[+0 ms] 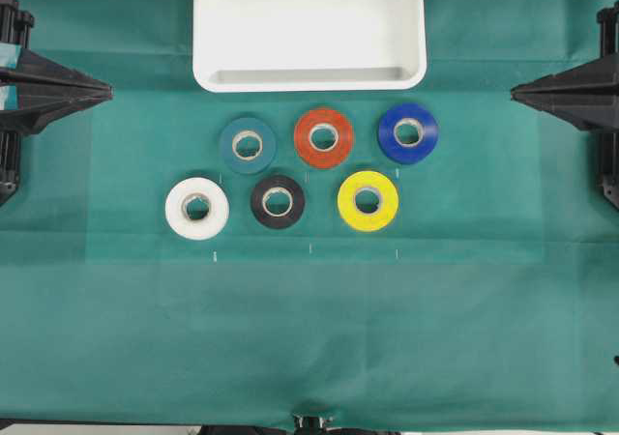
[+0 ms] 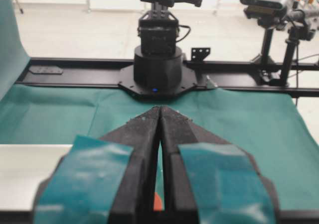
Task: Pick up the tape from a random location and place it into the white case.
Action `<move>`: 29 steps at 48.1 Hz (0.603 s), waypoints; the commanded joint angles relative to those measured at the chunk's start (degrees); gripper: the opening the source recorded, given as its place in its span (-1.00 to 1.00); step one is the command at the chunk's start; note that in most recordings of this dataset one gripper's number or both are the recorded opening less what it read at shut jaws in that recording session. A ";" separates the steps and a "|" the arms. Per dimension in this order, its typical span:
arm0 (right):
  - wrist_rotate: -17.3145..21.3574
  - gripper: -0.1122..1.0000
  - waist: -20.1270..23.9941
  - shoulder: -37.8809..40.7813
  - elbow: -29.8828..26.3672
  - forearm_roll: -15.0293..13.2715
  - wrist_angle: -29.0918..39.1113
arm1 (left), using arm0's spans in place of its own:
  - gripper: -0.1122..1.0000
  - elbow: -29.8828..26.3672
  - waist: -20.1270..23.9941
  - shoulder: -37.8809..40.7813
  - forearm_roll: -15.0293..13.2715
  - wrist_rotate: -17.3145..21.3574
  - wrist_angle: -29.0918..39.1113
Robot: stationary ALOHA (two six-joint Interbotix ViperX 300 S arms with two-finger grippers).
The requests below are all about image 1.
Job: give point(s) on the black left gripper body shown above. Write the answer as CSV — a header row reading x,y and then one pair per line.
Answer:
x,y
16,25

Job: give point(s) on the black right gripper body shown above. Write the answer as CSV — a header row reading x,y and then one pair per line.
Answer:
x,y
607,158

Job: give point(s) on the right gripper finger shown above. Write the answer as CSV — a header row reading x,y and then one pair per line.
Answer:
x,y
596,77
585,113

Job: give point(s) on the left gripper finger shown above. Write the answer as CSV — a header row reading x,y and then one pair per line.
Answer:
x,y
22,66
33,120

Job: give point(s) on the blue tape roll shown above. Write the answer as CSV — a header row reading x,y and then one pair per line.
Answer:
x,y
428,132

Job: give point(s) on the white tape roll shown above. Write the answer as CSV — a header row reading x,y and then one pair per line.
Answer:
x,y
177,215

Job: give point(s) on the teal tape roll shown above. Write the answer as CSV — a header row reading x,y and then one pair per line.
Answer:
x,y
243,127

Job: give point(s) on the white plastic tray case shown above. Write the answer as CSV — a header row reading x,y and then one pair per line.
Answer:
x,y
241,46

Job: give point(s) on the yellow tape roll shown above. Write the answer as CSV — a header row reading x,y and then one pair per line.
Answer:
x,y
382,187

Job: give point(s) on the black tape roll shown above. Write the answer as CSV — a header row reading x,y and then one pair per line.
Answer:
x,y
277,183

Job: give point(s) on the orange tape roll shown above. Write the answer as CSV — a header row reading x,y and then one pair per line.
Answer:
x,y
324,158

